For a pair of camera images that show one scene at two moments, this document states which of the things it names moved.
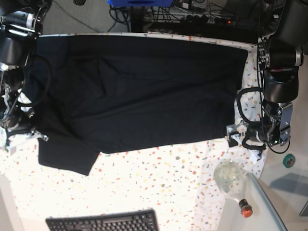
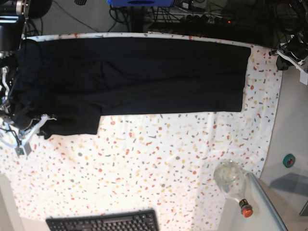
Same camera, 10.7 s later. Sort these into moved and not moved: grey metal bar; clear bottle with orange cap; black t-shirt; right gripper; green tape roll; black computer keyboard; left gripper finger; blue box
Moved: black t-shirt; left gripper finger; right gripper
Not moved: grey metal bar; blue box; green tape roll; black computer keyboard; clear bottle with orange cap
